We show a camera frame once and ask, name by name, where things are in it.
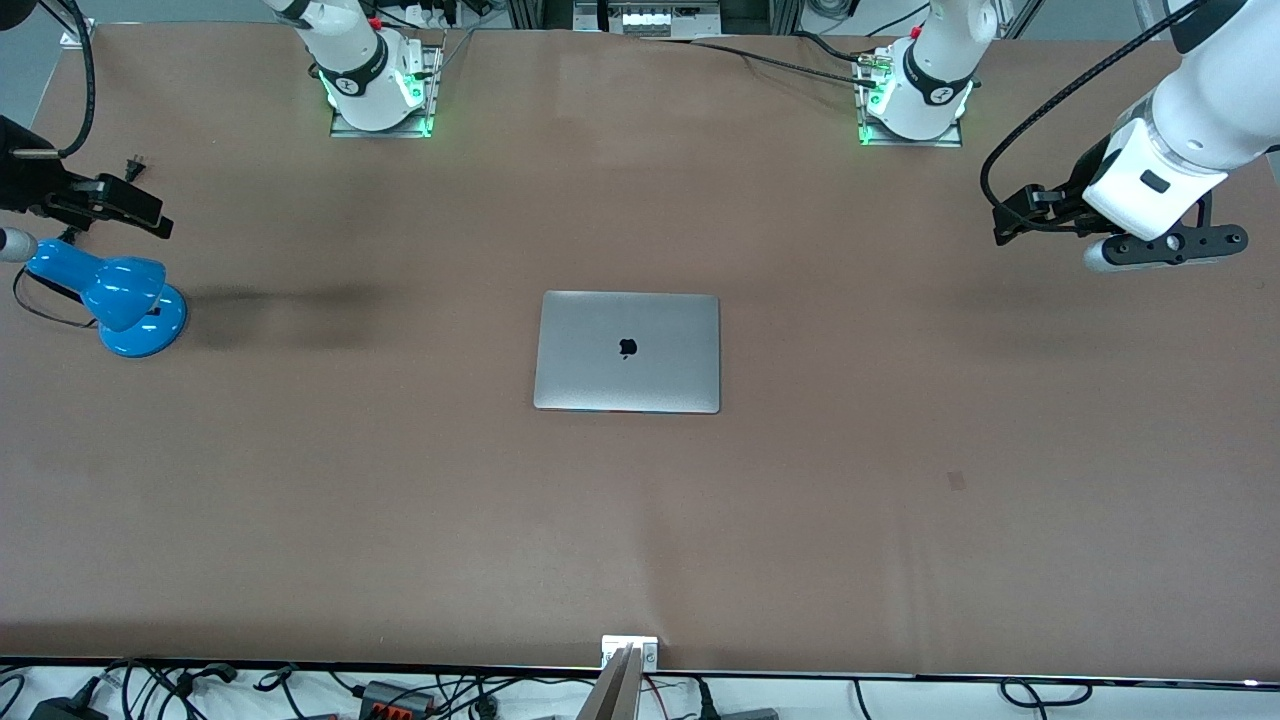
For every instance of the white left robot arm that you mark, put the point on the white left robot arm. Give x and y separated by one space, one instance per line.
1215 100

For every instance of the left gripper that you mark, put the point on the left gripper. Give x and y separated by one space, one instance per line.
1078 176

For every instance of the black power adapter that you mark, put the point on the black power adapter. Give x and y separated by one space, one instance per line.
65 710

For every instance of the blue desk lamp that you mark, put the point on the blue desk lamp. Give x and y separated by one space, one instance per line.
125 290

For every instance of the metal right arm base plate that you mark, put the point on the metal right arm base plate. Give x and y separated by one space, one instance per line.
380 133

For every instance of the grey power strip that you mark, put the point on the grey power strip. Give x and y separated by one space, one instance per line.
650 20

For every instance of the silver camera mount bracket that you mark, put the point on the silver camera mount bracket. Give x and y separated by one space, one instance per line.
615 690

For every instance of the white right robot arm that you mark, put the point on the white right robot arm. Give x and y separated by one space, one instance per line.
350 70

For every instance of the black orange connector block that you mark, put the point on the black orange connector block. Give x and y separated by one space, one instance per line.
395 698

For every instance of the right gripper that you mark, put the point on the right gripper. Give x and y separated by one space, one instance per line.
22 180

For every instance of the silver laptop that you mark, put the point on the silver laptop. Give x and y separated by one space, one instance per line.
650 370

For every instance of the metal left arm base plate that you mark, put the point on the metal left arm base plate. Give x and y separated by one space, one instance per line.
910 143

